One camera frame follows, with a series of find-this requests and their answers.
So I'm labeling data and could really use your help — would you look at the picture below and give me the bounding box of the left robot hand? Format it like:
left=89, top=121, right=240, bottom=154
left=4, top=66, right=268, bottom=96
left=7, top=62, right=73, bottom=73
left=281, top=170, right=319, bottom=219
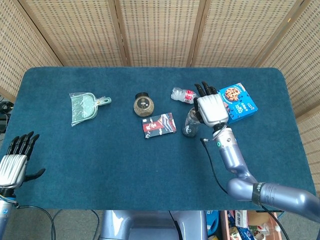
left=0, top=131, right=46, bottom=189

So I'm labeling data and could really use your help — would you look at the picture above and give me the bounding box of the grey-blue robot torso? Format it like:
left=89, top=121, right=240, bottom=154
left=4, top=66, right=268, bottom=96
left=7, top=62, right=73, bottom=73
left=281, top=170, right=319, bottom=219
left=99, top=209, right=209, bottom=240

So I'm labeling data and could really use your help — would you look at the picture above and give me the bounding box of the blue cookie box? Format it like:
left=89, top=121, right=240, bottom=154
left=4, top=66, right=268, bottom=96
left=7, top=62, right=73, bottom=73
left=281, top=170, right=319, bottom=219
left=216, top=82, right=259, bottom=125

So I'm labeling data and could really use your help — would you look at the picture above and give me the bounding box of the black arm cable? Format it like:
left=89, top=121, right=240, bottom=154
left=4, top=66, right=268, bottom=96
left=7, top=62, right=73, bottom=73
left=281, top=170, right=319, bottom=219
left=14, top=204, right=56, bottom=240
left=200, top=138, right=285, bottom=240

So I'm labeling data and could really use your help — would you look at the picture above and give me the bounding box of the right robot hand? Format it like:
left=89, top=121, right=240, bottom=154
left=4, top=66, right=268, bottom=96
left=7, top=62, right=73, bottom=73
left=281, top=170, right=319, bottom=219
left=193, top=80, right=230, bottom=126

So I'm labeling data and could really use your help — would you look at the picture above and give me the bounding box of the crate of packaged goods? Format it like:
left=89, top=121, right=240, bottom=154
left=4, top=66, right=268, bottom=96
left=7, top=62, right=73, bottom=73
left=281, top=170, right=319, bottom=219
left=219, top=209, right=283, bottom=240

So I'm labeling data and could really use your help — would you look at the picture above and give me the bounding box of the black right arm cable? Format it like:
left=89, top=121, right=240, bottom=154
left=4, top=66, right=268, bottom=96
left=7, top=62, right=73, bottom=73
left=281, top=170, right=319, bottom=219
left=200, top=138, right=285, bottom=240

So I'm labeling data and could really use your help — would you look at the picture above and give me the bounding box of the round glass jar of tea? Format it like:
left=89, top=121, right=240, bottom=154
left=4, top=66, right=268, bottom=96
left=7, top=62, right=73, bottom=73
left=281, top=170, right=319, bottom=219
left=132, top=92, right=155, bottom=118

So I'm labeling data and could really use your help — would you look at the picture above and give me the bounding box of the blue plastic container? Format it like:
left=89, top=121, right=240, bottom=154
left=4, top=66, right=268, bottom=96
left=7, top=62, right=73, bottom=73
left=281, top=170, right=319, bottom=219
left=206, top=210, right=221, bottom=236

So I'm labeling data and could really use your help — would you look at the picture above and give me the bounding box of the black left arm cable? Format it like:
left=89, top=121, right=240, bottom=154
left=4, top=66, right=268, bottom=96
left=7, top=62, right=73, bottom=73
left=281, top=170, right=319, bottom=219
left=14, top=204, right=56, bottom=240

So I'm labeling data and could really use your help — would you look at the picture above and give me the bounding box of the woven rattan folding screen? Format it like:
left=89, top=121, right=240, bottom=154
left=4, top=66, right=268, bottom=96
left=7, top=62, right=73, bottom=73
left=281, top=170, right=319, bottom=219
left=0, top=0, right=320, bottom=195

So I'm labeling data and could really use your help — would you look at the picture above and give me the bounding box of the dark red printed card box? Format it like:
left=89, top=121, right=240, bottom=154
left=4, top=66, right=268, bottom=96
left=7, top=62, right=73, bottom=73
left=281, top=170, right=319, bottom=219
left=141, top=112, right=177, bottom=139

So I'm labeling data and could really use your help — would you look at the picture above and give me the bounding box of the crushed red-label plastic bottle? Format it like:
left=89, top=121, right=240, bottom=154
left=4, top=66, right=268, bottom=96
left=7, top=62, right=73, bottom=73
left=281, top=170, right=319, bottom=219
left=170, top=87, right=200, bottom=105

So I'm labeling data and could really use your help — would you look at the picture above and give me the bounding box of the bundle of floor cables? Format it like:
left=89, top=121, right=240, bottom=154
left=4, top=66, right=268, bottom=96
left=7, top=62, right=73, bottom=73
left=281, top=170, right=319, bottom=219
left=0, top=94, right=13, bottom=136

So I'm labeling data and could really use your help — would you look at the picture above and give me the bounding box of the tall clear glass bottle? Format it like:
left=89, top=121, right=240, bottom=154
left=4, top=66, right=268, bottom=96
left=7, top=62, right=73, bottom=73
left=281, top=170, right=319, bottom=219
left=181, top=107, right=201, bottom=138

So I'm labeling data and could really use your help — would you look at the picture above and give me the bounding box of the green dustpan in plastic bag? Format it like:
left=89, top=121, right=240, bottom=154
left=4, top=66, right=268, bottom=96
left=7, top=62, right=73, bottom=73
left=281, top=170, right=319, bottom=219
left=69, top=91, right=112, bottom=127

